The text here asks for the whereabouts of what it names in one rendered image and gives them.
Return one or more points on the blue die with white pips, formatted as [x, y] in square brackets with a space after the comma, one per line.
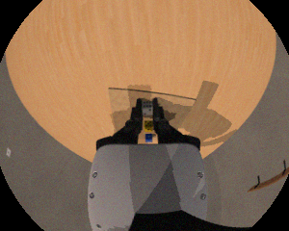
[148, 137]

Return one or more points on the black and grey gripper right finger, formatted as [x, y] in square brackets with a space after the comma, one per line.
[167, 133]

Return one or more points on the yellow die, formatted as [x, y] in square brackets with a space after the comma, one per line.
[148, 126]

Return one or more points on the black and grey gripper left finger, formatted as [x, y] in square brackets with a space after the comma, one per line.
[127, 133]

